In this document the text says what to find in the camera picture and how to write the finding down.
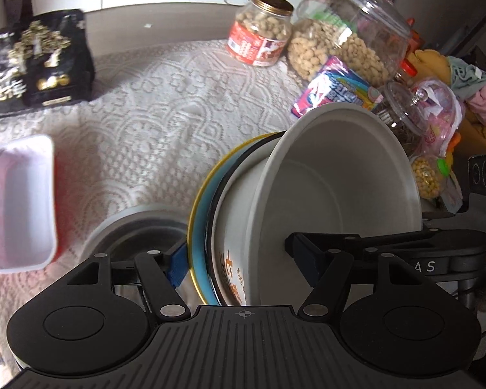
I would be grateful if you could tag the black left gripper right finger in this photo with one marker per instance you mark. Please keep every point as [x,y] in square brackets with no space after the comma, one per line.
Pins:
[337,267]

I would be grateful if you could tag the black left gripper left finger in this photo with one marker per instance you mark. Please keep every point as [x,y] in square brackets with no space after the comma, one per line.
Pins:
[160,273]

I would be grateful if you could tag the white bowl yellow rim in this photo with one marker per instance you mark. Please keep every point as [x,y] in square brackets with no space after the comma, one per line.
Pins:
[197,229]

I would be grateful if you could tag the white rectangular plastic tray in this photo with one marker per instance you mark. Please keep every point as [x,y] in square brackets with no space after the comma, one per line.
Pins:
[28,230]

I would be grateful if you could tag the white bowl black rim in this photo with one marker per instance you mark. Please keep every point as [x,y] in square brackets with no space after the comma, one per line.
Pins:
[212,210]

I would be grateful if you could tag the steel pot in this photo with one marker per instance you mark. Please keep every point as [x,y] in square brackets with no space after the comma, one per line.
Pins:
[140,229]

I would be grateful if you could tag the plastic candy bag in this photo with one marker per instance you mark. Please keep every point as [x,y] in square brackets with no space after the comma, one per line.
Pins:
[432,161]

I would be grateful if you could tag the clear sunflower seed jar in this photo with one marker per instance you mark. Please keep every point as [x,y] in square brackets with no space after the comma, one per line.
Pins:
[399,111]

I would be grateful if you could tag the white lace tablecloth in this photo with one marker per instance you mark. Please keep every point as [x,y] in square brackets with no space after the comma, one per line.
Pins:
[160,119]

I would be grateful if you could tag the pink marshmallow bag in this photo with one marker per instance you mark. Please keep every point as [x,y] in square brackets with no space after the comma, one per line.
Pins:
[336,83]

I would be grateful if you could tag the large clear peanut jar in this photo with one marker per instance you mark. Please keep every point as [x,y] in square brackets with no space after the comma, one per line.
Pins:
[369,36]

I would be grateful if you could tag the peanut jar gold lid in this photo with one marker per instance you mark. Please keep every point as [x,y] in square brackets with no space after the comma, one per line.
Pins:
[260,32]

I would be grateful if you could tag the black plum snack bag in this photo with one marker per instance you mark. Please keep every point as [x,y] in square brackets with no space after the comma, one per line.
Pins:
[45,61]

